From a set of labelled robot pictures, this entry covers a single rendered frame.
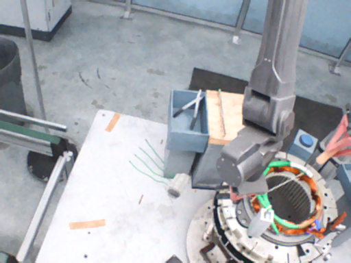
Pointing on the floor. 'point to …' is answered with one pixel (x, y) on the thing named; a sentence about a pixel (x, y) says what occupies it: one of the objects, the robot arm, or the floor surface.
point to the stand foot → (35, 159)
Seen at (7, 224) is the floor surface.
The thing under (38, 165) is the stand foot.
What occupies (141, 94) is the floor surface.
